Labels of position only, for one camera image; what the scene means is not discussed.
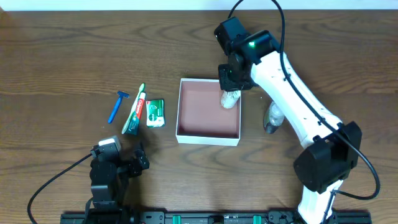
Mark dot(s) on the clear spray bottle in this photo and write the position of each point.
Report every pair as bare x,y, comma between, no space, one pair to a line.
273,118

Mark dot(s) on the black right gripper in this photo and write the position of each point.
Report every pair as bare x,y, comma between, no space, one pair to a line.
229,82

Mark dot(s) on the green white toothbrush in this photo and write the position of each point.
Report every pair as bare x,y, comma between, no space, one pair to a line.
126,124

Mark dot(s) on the white cream tube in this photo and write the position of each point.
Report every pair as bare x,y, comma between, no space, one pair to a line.
230,98

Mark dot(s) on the green Dettol soap bar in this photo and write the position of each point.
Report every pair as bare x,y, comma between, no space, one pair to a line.
155,113

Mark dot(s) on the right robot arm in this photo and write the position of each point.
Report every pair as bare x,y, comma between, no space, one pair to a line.
329,146

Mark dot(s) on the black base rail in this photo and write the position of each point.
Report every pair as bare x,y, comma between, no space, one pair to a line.
159,217

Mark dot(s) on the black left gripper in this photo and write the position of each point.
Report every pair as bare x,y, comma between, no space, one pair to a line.
131,166

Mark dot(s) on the blue disposable razor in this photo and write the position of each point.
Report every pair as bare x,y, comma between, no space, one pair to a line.
121,95

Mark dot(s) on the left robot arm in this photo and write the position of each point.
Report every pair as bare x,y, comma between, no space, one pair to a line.
109,181

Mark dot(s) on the white box with brown interior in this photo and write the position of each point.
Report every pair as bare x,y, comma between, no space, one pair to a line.
201,119

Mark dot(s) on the Colgate toothpaste tube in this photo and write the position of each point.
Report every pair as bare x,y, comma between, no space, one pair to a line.
135,120

